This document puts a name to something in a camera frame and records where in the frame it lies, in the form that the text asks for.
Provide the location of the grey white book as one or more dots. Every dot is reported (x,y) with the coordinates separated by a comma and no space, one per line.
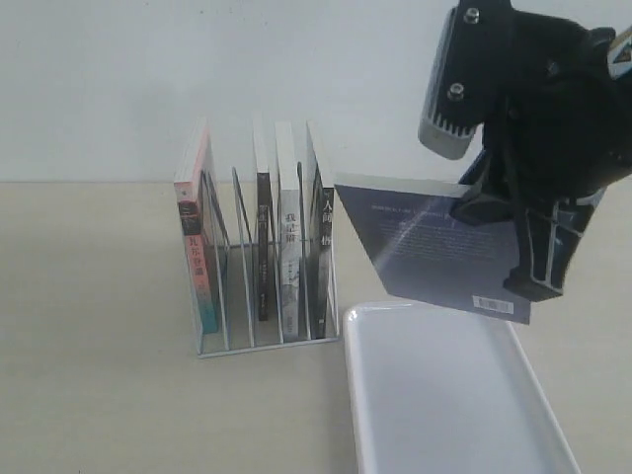
(288,221)

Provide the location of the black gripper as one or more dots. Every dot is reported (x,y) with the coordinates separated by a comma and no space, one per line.
(553,100)

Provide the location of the pink and teal book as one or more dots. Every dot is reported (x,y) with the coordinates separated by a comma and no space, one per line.
(191,191)

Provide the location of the white rectangular tray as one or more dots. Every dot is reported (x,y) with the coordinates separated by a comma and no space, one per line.
(439,391)

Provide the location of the white wire book rack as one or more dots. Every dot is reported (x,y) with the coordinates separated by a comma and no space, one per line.
(235,246)

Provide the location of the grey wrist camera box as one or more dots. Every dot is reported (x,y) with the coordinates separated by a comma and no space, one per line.
(437,131)

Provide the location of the black brown book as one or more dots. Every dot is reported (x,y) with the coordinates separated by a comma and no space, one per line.
(263,211)

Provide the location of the black book white characters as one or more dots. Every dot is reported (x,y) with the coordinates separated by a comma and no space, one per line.
(321,189)

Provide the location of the dark blue moon book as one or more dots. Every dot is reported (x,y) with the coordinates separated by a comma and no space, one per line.
(420,252)

